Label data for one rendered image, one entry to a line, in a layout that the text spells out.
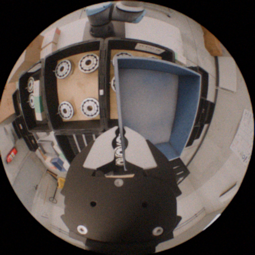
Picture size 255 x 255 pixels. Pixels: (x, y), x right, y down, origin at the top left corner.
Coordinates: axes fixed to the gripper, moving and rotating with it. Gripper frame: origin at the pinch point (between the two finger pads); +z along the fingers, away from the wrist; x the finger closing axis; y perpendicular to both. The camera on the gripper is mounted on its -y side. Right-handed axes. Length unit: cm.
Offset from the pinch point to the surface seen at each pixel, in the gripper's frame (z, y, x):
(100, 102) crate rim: 19.0, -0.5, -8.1
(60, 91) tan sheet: 26.8, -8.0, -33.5
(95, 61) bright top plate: 25.9, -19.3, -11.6
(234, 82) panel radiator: 65, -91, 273
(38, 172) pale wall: 42, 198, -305
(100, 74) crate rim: 19.2, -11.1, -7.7
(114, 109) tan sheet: 29.4, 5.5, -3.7
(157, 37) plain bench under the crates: 45, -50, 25
